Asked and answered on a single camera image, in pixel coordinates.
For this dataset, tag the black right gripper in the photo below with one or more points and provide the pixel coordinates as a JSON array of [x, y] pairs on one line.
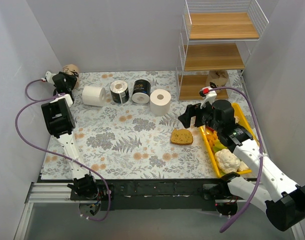
[[197, 116]]

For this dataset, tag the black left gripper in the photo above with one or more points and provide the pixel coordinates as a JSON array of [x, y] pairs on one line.
[[68, 78]]

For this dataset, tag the brown roll cartoon print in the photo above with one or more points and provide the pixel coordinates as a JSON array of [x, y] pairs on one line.
[[74, 71]]

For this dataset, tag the white paper roll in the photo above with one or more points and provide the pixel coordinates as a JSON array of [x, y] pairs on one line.
[[94, 96], [160, 101]]

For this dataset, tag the brown roll barcode label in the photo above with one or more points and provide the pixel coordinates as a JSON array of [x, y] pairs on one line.
[[217, 78]]

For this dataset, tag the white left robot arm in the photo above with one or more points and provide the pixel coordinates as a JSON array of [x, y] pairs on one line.
[[60, 123]]

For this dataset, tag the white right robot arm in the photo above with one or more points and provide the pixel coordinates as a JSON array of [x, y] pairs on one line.
[[282, 199]]

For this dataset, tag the slice of brown bread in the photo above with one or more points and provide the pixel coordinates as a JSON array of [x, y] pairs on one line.
[[181, 137]]

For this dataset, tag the white paper roll lying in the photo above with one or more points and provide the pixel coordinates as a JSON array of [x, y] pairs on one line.
[[94, 96]]

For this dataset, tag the orange bell pepper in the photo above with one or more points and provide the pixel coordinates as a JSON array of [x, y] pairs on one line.
[[212, 138]]

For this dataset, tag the yellow green starfruit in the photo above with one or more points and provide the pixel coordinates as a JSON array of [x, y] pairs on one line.
[[218, 146]]

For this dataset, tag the garlic bulb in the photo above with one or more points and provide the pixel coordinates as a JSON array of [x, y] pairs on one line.
[[237, 119]]

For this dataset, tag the yellow plastic tray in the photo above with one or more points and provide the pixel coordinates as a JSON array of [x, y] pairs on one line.
[[203, 130]]

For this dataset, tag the black wrapped roll right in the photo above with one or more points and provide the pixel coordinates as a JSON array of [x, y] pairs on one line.
[[141, 91]]

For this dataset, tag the black wrapped roll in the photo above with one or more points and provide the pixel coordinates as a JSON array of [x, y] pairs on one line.
[[119, 91], [141, 91]]

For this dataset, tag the black wrapped roll left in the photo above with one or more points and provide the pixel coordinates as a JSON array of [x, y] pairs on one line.
[[119, 91]]

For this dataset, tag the white cauliflower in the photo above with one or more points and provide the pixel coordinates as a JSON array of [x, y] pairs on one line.
[[227, 161]]

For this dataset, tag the floral patterned table mat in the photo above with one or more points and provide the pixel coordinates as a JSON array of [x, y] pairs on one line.
[[126, 141]]

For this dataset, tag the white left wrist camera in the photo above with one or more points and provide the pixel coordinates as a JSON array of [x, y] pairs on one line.
[[49, 78]]

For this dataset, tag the white wire wooden shelf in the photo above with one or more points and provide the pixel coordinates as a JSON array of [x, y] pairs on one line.
[[215, 35]]

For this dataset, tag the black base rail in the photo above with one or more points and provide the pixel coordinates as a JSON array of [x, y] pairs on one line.
[[208, 194]]

